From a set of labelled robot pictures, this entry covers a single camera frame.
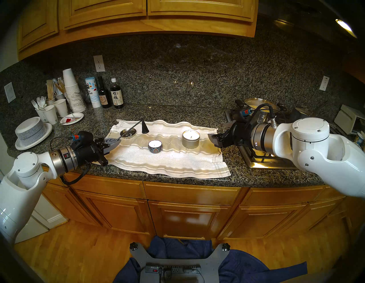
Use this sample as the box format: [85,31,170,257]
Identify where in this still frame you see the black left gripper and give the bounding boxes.
[75,138,122,167]

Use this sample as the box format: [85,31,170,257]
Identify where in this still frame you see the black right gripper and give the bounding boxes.
[208,122,254,149]

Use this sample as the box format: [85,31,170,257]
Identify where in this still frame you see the black candle snuffer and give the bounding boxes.
[115,118,150,141]

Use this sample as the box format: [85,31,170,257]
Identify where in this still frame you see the large silver tin candle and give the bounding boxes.
[182,130,200,149]

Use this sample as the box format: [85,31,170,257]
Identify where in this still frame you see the small patterned tin candle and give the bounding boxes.
[148,140,163,154]

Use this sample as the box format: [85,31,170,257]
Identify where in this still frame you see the white striped kitchen towel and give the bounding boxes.
[96,119,231,179]

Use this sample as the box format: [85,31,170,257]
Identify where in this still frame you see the stainless steel stove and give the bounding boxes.
[224,110,351,170]

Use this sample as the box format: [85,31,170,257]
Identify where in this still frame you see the dark bottle brown label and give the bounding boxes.
[97,76,112,109]

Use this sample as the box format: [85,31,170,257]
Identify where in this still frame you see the soy sauce bottle white label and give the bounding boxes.
[110,78,124,109]

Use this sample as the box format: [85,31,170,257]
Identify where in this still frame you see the small plate with red packet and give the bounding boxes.
[60,112,84,126]

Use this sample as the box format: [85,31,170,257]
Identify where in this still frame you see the white salt canister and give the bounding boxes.
[85,77,102,108]

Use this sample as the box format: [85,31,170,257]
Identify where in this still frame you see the stainless steel pot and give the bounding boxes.
[234,98,281,123]

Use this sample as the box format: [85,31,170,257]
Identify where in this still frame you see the tall stack of paper cups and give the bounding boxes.
[62,68,86,113]

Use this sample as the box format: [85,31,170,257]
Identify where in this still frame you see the wooden lower cabinets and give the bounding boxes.
[43,168,365,240]

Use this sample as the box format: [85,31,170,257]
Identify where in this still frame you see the wooden cabinets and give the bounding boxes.
[43,168,365,240]
[17,0,259,61]

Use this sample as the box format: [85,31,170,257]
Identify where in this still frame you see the bundle of wrapped chopsticks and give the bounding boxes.
[53,77,68,94]

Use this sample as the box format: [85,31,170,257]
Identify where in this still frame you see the dark pan with lid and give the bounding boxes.
[294,106,314,117]

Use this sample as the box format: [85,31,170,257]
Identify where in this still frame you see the wooden upper cabinets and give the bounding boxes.
[17,0,259,61]

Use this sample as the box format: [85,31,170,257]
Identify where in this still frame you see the white countertop appliance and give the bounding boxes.
[334,104,365,135]

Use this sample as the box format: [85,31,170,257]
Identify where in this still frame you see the dark blue cloth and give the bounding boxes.
[113,236,308,283]

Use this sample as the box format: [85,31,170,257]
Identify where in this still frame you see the black power strip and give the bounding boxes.
[145,264,201,275]

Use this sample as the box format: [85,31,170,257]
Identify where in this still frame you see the black range hood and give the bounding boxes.
[258,0,365,72]

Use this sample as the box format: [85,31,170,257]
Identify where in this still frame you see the range hood lamp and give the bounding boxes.
[336,19,357,39]

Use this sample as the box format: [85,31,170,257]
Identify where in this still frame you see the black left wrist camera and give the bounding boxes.
[71,131,94,146]

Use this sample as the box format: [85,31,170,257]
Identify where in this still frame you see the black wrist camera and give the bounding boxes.
[230,109,254,124]
[71,131,94,146]

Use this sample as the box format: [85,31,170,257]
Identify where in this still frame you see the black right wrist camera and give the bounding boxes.
[230,109,254,124]

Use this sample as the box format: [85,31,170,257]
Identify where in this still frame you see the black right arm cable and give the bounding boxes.
[248,103,277,128]

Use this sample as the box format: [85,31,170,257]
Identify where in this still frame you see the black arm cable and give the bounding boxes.
[248,103,277,128]
[50,136,92,186]

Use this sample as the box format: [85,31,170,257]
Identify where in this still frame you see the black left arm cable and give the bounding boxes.
[50,136,92,186]

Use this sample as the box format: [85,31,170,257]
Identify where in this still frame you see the white light switch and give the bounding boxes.
[4,82,17,103]

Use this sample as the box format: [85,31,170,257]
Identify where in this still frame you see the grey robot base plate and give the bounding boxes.
[130,242,230,283]

